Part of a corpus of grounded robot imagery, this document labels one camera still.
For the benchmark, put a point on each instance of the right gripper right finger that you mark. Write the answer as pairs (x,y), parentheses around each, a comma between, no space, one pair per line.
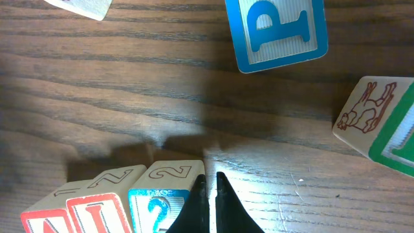
(231,217)

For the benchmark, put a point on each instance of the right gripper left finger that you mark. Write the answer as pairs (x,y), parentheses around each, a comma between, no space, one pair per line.
(195,214)

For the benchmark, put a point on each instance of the blue 2 block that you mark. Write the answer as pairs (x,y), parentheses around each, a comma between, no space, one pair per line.
(158,196)

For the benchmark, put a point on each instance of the red I block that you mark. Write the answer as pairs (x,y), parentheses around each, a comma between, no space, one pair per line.
(102,204)

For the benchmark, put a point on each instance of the red A block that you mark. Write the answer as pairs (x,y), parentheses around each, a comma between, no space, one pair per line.
(50,214)

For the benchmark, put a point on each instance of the green B block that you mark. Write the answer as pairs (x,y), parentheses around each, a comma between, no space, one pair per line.
(377,121)

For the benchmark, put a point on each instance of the blue P block centre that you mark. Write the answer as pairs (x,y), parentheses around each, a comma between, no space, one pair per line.
(267,34)

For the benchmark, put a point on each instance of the yellow block centre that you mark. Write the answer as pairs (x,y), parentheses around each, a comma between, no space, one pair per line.
(94,9)

